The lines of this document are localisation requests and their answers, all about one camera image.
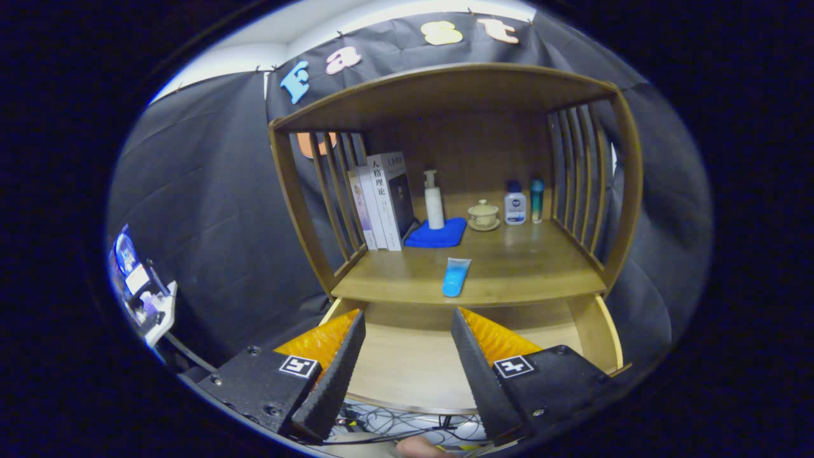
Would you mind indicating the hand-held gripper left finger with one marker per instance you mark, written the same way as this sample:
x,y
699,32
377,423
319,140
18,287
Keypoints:
x,y
331,381

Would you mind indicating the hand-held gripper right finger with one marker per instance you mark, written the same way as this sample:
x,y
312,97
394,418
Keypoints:
x,y
480,381

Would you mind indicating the wooden drawer with black knob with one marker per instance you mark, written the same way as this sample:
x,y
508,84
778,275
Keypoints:
x,y
407,362

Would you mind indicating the blue squeeze tube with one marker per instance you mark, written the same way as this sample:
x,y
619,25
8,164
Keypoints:
x,y
455,278

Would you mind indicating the wooden countertop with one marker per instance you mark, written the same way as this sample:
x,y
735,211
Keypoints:
x,y
521,267

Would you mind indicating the wooden cabinet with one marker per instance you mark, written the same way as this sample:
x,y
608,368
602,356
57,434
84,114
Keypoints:
x,y
445,89

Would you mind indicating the blue folded cloth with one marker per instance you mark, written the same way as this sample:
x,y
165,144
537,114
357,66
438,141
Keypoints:
x,y
439,236

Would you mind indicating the beige lidded ceramic cup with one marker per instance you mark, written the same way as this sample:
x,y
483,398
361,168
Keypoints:
x,y
484,215

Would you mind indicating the thin lilac-spine book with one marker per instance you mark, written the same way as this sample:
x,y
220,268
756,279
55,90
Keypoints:
x,y
362,213

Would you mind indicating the white-spine book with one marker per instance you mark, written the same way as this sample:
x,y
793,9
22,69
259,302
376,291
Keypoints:
x,y
375,210

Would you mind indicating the white bottle with blue cap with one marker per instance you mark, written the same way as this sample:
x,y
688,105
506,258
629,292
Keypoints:
x,y
515,207

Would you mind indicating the white pump bottle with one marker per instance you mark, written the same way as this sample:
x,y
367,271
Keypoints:
x,y
434,207

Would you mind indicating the slim teal bottle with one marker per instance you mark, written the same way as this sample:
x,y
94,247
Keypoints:
x,y
537,200

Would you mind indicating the white stand with screen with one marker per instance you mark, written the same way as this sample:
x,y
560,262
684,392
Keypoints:
x,y
143,292

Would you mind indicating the black backdrop cloth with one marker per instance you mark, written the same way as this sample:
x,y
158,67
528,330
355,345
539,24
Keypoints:
x,y
210,191

